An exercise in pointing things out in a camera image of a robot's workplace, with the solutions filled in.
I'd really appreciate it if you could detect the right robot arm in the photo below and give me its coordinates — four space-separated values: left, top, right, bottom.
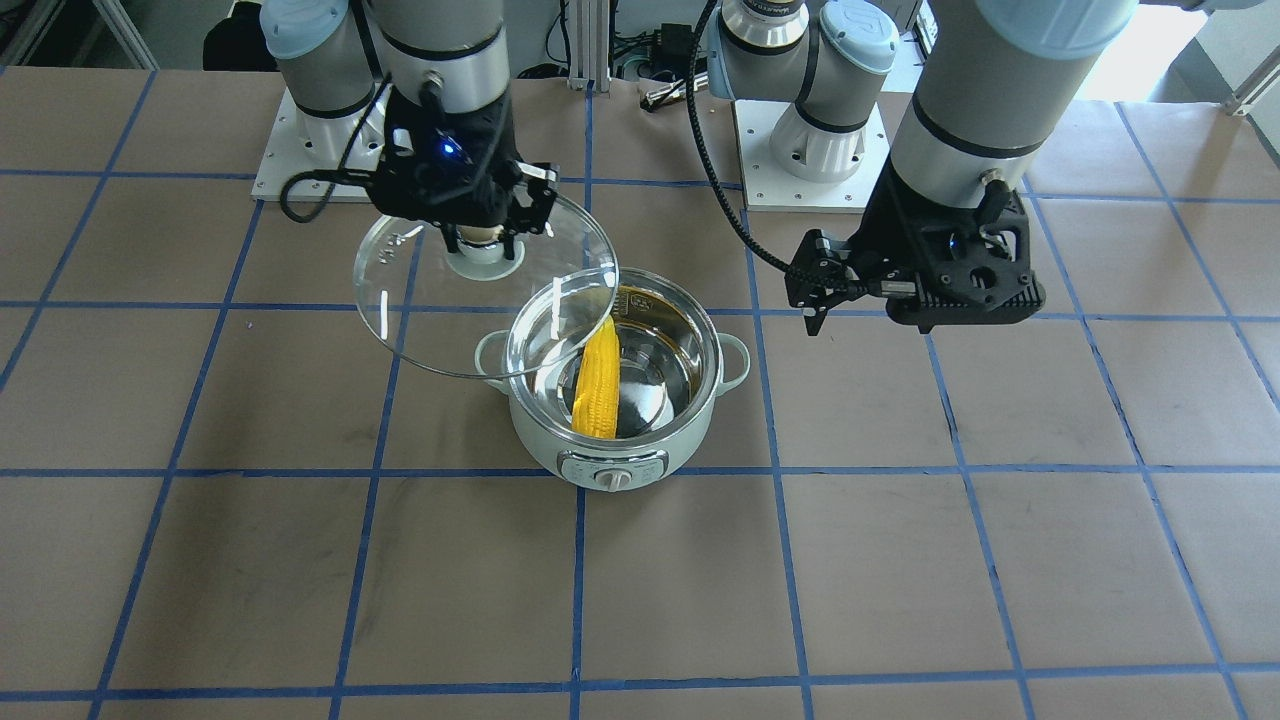
259 1 556 270

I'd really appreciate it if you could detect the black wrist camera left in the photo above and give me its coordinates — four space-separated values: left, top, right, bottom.
886 179 1046 334

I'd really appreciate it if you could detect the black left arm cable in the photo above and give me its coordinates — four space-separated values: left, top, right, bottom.
689 0 813 291

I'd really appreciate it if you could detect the glass pot lid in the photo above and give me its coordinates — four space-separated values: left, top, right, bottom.
353 197 621 380

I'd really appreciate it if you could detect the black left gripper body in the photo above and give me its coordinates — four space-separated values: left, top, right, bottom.
785 165 986 311

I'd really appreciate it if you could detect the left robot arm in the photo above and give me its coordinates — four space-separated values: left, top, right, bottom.
694 1 1137 334

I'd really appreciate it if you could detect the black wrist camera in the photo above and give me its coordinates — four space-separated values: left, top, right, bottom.
886 179 1046 334
383 95 516 217

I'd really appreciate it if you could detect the yellow corn cob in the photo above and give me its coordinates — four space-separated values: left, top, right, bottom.
571 316 621 439

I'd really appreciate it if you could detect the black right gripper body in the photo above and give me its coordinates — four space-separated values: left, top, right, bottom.
375 95 558 241

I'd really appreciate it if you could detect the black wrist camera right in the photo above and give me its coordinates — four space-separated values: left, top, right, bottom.
383 95 516 217

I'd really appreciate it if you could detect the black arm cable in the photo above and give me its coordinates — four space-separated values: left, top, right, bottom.
279 70 396 224
689 0 813 291

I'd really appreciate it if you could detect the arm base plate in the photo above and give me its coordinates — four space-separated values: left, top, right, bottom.
251 90 387 202
733 100 890 214

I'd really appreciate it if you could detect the pale green electric pot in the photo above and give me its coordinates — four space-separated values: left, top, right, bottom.
474 268 751 492

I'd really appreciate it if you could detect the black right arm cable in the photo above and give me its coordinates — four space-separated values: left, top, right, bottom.
279 70 396 224

